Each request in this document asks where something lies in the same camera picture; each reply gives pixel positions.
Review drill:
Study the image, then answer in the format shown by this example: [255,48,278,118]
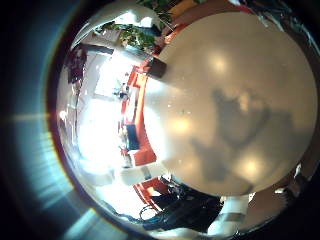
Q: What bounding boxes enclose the person in purple top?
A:
[66,46,89,86]

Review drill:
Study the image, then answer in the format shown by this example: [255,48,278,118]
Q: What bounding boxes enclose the orange plant pot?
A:
[163,23,189,44]

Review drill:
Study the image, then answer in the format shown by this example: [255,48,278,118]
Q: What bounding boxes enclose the green leafy potted plant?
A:
[96,0,175,50]

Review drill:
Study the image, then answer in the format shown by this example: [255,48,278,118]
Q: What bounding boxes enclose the orange sofa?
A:
[119,64,169,204]

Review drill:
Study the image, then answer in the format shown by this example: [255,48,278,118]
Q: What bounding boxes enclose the black sofa cushion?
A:
[126,124,141,151]

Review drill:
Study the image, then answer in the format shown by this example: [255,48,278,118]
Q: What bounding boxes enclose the dark brown vase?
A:
[146,57,168,80]

